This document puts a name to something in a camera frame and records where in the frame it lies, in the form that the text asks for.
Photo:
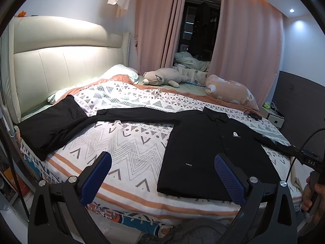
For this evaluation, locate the folded black garment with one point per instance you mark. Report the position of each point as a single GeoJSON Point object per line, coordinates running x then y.
{"type": "Point", "coordinates": [50, 129]}

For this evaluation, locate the white bed pillow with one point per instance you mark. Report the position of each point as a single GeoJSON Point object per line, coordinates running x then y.
{"type": "Point", "coordinates": [120, 69]}

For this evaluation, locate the pink curtain panel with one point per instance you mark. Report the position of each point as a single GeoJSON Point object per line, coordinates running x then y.
{"type": "Point", "coordinates": [157, 30]}
{"type": "Point", "coordinates": [248, 46]}

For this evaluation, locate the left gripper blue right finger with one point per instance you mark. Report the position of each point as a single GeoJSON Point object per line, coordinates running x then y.
{"type": "Point", "coordinates": [266, 212]}

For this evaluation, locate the crumpled light green bedding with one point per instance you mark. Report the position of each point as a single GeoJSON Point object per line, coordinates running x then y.
{"type": "Point", "coordinates": [196, 70]}

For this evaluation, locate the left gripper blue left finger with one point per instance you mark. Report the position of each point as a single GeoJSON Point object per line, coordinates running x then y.
{"type": "Point", "coordinates": [47, 223]}

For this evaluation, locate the pink curtain right panel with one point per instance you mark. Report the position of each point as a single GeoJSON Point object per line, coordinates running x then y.
{"type": "Point", "coordinates": [248, 46]}

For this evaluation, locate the pink curtain left panel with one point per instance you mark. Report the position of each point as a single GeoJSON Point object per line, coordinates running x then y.
{"type": "Point", "coordinates": [157, 30]}

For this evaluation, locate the beige plush animal toy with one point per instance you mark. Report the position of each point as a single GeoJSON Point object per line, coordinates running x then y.
{"type": "Point", "coordinates": [165, 76]}

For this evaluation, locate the black long sleeve shirt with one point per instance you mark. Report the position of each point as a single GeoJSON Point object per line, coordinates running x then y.
{"type": "Point", "coordinates": [196, 139]}

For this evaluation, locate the cream padded headboard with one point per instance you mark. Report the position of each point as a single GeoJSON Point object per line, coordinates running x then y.
{"type": "Point", "coordinates": [43, 54]}

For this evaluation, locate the orange object on headboard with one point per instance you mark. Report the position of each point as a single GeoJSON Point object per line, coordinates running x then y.
{"type": "Point", "coordinates": [21, 14]}

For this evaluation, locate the peach fleece pillow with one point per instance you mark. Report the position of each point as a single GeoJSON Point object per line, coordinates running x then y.
{"type": "Point", "coordinates": [230, 91]}

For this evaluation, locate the patterned white orange duvet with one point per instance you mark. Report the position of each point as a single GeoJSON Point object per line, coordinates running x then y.
{"type": "Point", "coordinates": [129, 192]}

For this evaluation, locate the white box with items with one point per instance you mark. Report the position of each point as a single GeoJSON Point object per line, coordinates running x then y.
{"type": "Point", "coordinates": [270, 112]}

